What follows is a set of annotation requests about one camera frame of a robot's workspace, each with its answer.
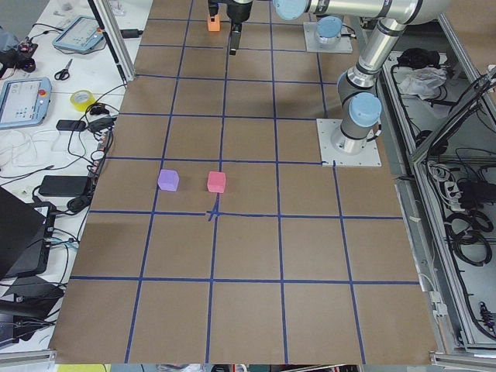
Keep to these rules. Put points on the blue teach pendant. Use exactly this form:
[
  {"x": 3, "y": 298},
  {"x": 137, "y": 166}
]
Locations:
[
  {"x": 81, "y": 36},
  {"x": 24, "y": 102}
]

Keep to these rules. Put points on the brown paper mat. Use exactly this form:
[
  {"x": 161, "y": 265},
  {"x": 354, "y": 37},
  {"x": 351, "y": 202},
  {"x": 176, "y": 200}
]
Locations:
[{"x": 293, "y": 263}]

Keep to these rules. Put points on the blue teach pendant far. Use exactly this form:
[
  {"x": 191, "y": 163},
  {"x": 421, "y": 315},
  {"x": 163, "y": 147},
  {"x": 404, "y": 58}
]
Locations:
[{"x": 81, "y": 36}]

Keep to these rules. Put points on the black laptop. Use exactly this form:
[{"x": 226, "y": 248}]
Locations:
[{"x": 25, "y": 230}]

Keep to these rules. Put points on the aluminium frame post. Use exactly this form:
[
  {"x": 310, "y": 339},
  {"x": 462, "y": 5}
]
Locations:
[{"x": 105, "y": 18}]

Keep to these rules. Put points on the blue teach pendant near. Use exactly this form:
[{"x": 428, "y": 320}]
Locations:
[{"x": 24, "y": 102}]

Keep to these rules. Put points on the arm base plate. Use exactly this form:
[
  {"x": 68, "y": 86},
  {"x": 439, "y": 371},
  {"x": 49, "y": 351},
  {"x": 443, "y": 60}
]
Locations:
[
  {"x": 337, "y": 150},
  {"x": 317, "y": 43}
]

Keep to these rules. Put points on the small black adapter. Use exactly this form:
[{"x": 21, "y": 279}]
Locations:
[{"x": 70, "y": 125}]

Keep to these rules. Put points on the purple foam block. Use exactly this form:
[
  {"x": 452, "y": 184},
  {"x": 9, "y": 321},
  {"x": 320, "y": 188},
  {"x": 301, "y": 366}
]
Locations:
[{"x": 168, "y": 180}]

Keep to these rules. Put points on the orange foam block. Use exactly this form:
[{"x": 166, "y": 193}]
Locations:
[{"x": 214, "y": 24}]

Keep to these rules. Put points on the yellow tape roll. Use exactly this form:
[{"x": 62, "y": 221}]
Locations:
[{"x": 82, "y": 100}]

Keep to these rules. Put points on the black power adapter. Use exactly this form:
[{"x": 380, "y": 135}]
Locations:
[{"x": 63, "y": 186}]

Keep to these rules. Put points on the pink foam block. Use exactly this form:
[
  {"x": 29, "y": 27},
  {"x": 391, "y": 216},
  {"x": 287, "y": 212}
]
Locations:
[{"x": 216, "y": 182}]

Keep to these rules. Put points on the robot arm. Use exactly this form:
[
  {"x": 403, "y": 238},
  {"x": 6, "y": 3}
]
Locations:
[
  {"x": 328, "y": 26},
  {"x": 361, "y": 107}
]

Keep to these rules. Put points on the black handled scissors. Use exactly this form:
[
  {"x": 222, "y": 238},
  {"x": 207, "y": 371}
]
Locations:
[{"x": 64, "y": 73}]

